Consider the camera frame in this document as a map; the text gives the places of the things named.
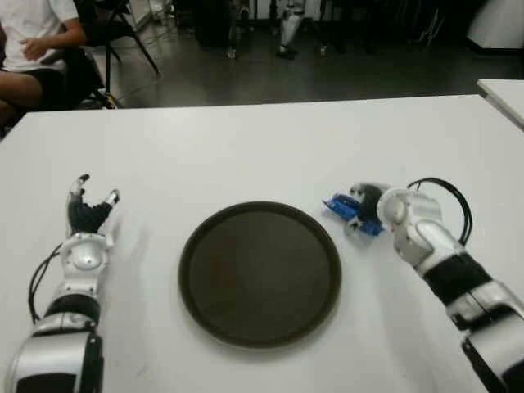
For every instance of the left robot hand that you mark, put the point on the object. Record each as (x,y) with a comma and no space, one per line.
(84,217)

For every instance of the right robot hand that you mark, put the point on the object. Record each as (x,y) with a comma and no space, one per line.
(370,200)

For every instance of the blue Oreo cookie pack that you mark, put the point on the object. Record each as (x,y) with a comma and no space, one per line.
(341,204)

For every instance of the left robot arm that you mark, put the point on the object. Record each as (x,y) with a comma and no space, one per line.
(84,258)

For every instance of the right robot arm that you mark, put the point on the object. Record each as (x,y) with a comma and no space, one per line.
(425,233)

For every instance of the round dark brown tray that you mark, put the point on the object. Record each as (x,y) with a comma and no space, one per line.
(260,274)

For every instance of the black chair under person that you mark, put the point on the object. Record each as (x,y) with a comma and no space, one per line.
(78,78)

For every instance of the neighbouring white table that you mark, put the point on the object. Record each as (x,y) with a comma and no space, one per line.
(505,96)

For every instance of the black tripod stand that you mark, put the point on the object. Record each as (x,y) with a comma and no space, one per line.
(317,32)

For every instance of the grey folded chairs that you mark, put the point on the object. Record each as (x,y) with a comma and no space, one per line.
(430,28)

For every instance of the black empty chair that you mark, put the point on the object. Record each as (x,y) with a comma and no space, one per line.
(110,28)

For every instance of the white humanoid robot legs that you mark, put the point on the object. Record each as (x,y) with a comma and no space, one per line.
(288,28)

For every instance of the seated person white shirt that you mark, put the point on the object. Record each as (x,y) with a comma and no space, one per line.
(28,28)

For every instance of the white curved panel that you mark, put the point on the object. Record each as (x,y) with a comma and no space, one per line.
(497,24)

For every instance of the black wheeled cart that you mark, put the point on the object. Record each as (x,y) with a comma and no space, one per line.
(210,24)

